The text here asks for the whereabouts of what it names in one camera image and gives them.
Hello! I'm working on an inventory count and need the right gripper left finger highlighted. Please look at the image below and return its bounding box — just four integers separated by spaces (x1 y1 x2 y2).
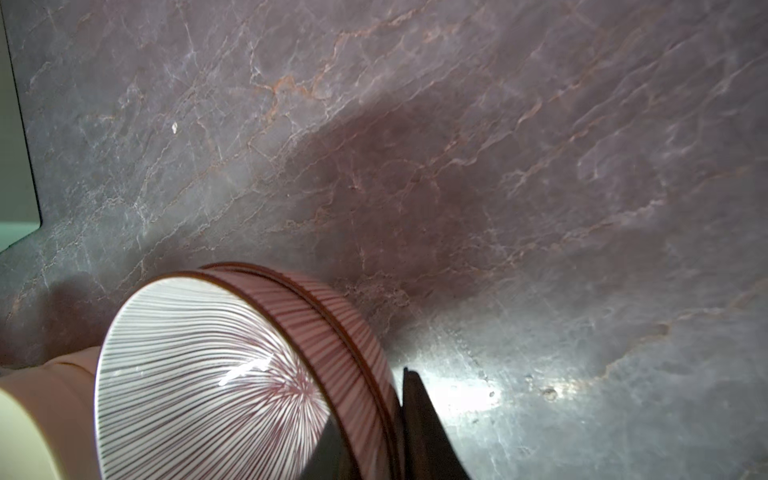
300 415 360 480

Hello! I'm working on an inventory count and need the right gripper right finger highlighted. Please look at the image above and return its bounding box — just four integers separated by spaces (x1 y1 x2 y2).
402 368 469 480

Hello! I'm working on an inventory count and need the purple striped bowl front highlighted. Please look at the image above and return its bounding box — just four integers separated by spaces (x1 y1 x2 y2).
94 271 391 480

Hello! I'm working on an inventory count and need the purple striped bowl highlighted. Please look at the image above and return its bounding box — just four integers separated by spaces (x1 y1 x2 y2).
94 271 391 480
203 262 405 479

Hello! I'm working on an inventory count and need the cream bowl front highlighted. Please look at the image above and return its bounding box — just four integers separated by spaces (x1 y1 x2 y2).
1 346 101 479

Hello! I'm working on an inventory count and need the mint green file organizer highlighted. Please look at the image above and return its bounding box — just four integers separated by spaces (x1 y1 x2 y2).
0 16 41 251

